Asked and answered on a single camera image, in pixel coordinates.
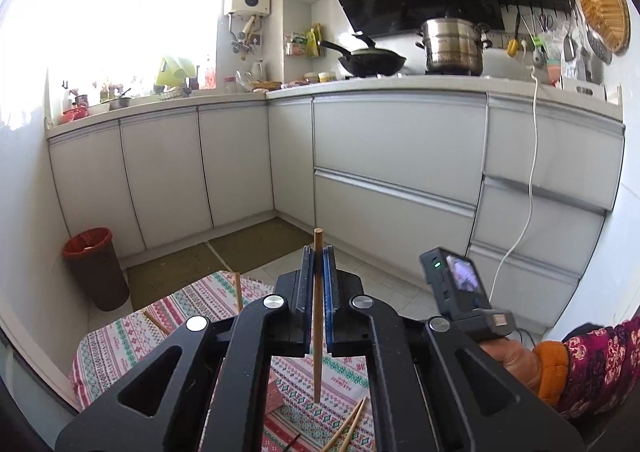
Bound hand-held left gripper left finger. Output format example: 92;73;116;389
55;245;318;452

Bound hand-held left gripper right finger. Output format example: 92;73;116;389
323;245;586;452

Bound pink lattice chopstick holder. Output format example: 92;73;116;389
266;378;284;414

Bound person's right forearm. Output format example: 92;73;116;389
531;307;640;425

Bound person's right hand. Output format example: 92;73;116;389
479;339;545;399

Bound olive floor mat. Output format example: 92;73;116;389
125;242;231;313
207;218;315;275

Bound white cabinet drawer front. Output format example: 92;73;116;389
312;93;489;207
471;175;608;274
313;169;477;293
486;93;626;212
466;242;583;328

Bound white cabinet door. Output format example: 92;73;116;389
48;125;147;253
196;104;276;228
266;99;317;229
119;111;215;250

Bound patterned striped tablecloth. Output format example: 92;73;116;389
69;269;381;452

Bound brown trash bin red rim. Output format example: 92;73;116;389
62;227;131;313

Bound white kitchen countertop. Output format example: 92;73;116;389
45;75;626;138

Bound black wok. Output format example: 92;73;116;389
317;35;407;78

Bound stainless steel steamer pot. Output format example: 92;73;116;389
416;17;493;76

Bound yellow-green plastic container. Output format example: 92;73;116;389
155;56;197;88

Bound water heater pipes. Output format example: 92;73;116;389
230;15;264;58

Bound metal slotted skimmer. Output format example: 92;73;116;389
582;7;614;64

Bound red bowl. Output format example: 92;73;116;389
61;105;90;125

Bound kitchen window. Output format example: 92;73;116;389
45;0;221;98

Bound round bamboo tray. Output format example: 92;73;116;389
575;0;632;54

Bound white power cable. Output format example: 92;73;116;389
487;66;544;304

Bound wall rack with packets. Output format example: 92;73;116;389
285;25;321;58

